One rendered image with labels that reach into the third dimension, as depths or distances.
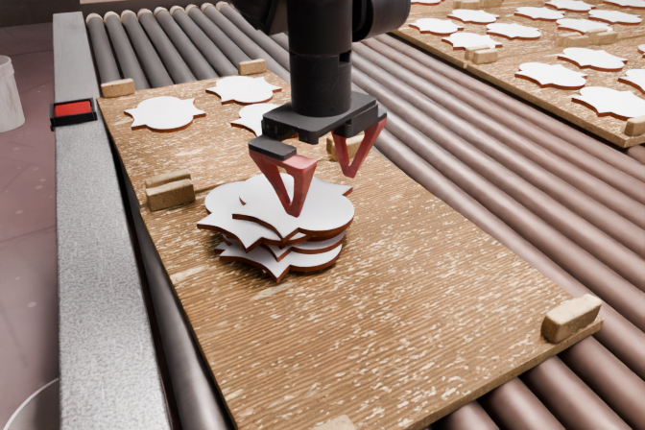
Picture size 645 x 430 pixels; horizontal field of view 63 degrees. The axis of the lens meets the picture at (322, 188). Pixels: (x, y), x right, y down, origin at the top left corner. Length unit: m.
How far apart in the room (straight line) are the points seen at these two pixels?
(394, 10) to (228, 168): 0.36
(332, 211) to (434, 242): 0.13
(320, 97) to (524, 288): 0.29
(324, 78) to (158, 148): 0.43
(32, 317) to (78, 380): 1.54
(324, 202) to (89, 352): 0.28
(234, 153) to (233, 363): 0.40
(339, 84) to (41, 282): 1.85
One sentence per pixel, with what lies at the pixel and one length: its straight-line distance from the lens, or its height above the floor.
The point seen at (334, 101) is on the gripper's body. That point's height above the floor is 1.13.
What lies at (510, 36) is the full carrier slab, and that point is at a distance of 1.43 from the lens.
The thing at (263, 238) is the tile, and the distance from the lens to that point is 0.55.
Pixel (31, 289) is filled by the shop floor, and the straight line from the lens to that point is 2.20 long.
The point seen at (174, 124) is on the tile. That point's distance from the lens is 0.90.
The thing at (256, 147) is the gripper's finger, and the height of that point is 1.09.
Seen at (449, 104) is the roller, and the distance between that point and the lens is 1.06.
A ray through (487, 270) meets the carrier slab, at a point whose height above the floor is 0.94.
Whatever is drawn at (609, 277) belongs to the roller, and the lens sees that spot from 0.67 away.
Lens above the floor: 1.31
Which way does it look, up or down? 32 degrees down
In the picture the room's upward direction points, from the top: straight up
